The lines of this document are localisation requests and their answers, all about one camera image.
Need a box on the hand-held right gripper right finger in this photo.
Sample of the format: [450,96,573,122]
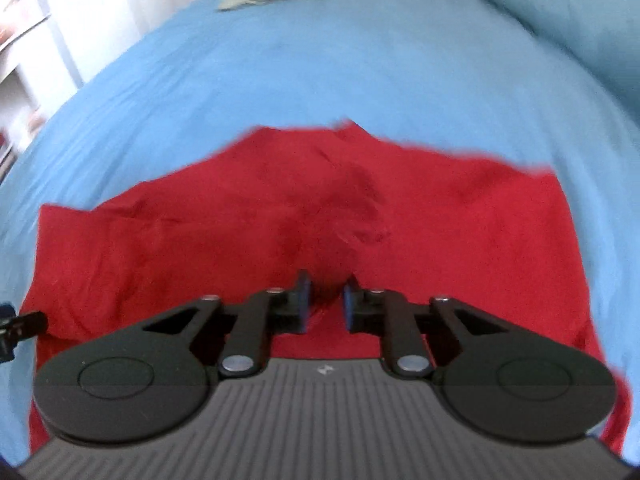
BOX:
[342,274,508,379]

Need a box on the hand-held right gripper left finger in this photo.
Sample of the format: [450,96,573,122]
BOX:
[141,269,313,377]

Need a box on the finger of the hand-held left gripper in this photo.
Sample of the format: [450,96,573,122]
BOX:
[0,303,49,363]

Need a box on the red garment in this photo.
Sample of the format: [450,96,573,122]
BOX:
[19,120,632,458]

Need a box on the blue bed sheet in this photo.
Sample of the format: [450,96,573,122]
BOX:
[0,0,640,466]

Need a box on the white shelf unit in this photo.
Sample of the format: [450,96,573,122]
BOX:
[0,0,86,181]

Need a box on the blue pillow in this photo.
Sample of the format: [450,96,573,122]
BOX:
[400,0,640,128]

